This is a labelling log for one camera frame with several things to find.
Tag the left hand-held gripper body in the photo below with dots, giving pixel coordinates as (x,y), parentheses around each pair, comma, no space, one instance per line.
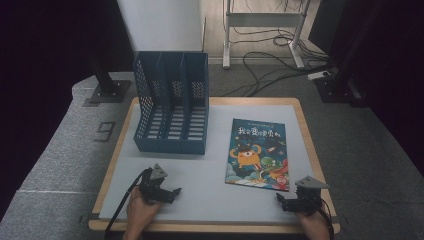
(154,186)

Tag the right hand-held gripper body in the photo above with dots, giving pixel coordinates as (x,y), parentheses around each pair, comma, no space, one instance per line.
(308,196)

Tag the blue plastic file organizer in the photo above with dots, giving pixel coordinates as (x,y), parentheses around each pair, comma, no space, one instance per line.
(173,146)

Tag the colourful children's picture book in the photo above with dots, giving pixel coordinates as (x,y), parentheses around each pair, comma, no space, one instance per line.
(256,153)

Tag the person's left hand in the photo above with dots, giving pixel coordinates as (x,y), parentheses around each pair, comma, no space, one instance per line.
(140,210)

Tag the person's right hand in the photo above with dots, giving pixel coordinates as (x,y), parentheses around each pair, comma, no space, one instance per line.
(313,225)

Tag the light grey table mat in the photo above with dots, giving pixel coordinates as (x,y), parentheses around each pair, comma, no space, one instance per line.
(206,186)

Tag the white power strip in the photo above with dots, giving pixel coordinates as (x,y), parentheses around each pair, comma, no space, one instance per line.
(318,75)

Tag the white board panel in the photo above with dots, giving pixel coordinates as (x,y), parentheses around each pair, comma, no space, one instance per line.
(160,23)

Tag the black stand with base plate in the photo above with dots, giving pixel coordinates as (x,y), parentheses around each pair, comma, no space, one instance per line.
(108,88)
(336,86)

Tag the white metal desk frame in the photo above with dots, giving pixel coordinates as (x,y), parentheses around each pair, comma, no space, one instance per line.
(263,20)

